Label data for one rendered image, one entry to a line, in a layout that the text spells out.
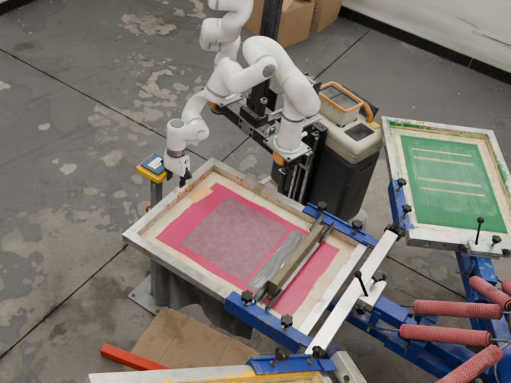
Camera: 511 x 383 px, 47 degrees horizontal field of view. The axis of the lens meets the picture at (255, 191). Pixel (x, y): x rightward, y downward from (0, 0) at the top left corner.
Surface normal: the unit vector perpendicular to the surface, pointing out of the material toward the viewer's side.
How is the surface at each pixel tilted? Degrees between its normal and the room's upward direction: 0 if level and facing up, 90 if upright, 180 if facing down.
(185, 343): 2
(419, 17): 90
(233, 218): 0
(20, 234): 0
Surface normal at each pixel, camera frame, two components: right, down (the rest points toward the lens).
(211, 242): 0.12, -0.71
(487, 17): -0.54, 0.54
